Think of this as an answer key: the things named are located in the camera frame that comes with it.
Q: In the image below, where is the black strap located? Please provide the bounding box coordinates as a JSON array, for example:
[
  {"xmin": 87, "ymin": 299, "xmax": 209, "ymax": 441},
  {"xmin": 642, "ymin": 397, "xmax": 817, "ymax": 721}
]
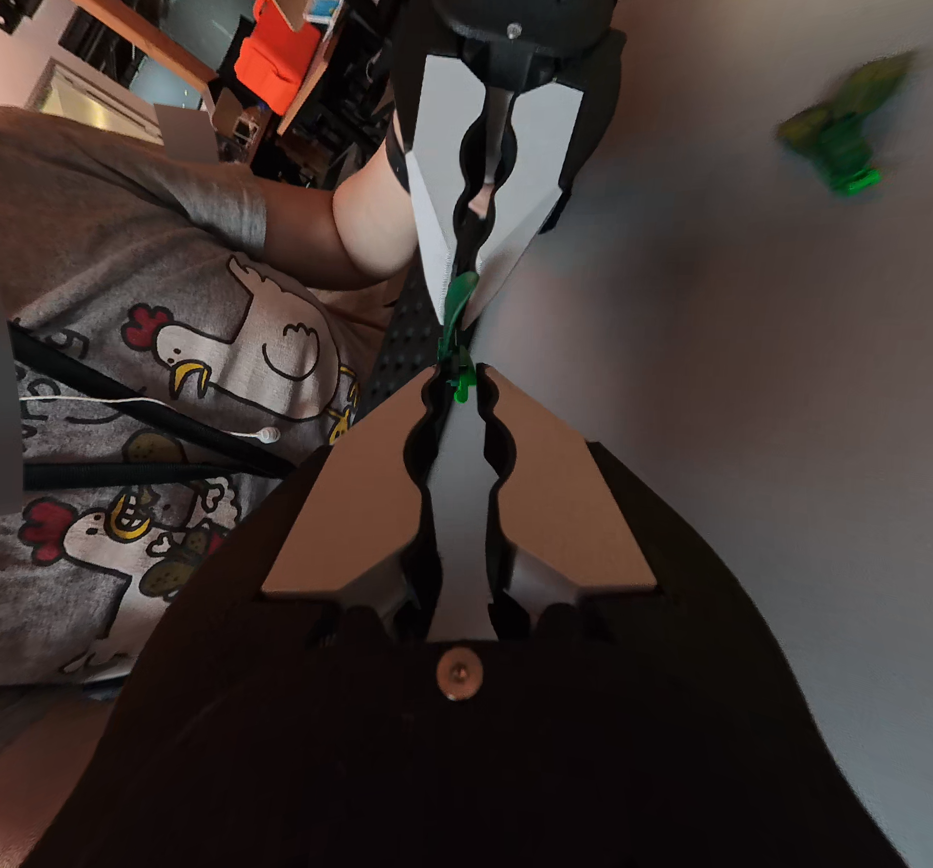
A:
[
  {"xmin": 7, "ymin": 322, "xmax": 296, "ymax": 479},
  {"xmin": 22, "ymin": 461, "xmax": 242, "ymax": 494}
]

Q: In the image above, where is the black perforated board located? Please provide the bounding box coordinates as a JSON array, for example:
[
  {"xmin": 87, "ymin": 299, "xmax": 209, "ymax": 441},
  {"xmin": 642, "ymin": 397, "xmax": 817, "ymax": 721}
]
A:
[{"xmin": 361, "ymin": 263, "xmax": 447, "ymax": 439}]

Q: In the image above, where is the green lego build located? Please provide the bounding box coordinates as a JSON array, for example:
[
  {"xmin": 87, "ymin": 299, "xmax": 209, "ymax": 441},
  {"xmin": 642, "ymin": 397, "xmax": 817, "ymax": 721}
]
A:
[{"xmin": 775, "ymin": 51, "xmax": 918, "ymax": 199}]

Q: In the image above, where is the green lego plant piece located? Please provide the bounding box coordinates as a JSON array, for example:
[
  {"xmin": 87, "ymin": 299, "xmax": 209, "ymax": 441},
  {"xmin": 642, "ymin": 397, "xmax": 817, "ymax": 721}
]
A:
[{"xmin": 436, "ymin": 271, "xmax": 482, "ymax": 404}]

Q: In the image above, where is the person in grey chicken shirt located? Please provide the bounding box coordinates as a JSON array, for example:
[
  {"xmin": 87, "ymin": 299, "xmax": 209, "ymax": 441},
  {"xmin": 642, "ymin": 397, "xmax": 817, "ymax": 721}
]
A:
[{"xmin": 0, "ymin": 106, "xmax": 409, "ymax": 709}]

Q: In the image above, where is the white earphone cable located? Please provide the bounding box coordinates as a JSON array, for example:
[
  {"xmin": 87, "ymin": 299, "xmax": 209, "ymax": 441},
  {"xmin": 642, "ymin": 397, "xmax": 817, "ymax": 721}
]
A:
[{"xmin": 18, "ymin": 393, "xmax": 281, "ymax": 446}]

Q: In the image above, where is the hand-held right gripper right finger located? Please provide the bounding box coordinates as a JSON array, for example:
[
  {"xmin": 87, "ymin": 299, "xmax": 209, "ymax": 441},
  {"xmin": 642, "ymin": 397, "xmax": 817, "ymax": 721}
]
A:
[{"xmin": 477, "ymin": 364, "xmax": 658, "ymax": 636}]

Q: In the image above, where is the orange plastic case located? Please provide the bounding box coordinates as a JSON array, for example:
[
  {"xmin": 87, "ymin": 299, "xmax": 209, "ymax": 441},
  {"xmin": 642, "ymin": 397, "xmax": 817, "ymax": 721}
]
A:
[{"xmin": 233, "ymin": 0, "xmax": 323, "ymax": 115}]

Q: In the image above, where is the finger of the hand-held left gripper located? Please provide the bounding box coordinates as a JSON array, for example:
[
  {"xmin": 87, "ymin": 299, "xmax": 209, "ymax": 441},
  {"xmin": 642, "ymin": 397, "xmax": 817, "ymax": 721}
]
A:
[
  {"xmin": 461, "ymin": 80, "xmax": 586, "ymax": 327},
  {"xmin": 403, "ymin": 52, "xmax": 488, "ymax": 324}
]

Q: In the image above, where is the person's left forearm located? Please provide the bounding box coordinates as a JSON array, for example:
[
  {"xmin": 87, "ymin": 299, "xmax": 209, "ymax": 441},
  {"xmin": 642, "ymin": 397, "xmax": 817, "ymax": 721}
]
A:
[{"xmin": 261, "ymin": 150, "xmax": 422, "ymax": 293}]

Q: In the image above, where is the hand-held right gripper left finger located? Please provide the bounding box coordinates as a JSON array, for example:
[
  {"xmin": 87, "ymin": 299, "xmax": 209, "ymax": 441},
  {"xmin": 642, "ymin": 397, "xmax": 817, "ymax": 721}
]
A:
[{"xmin": 261, "ymin": 365, "xmax": 443, "ymax": 637}]

